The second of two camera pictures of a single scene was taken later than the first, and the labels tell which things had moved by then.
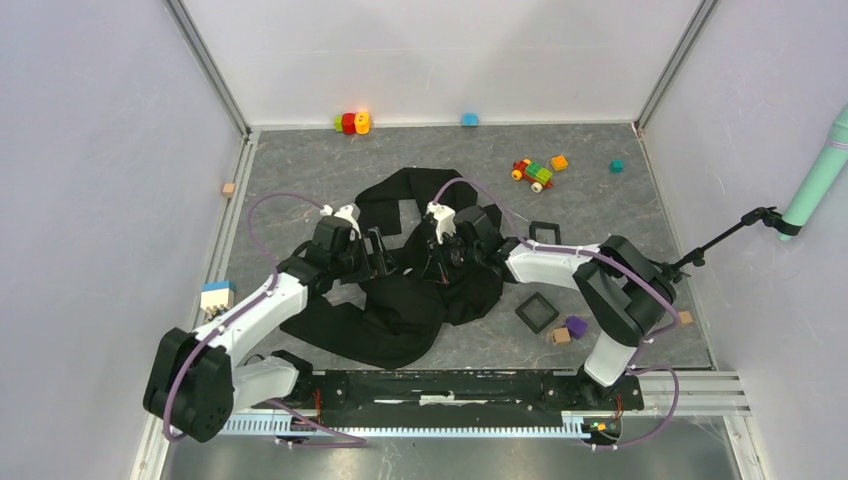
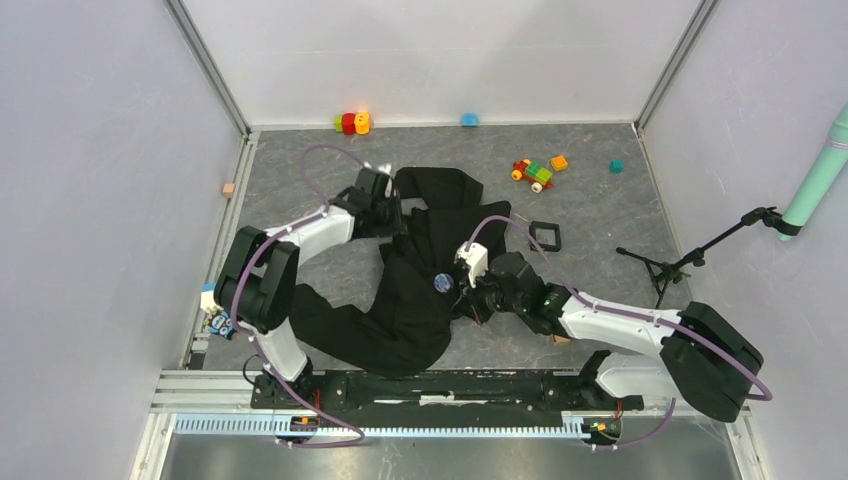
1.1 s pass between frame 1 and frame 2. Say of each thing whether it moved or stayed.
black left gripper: moved
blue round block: stayed
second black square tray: stayed
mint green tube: stayed
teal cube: stayed
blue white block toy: stayed
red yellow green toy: stayed
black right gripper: moved
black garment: moved
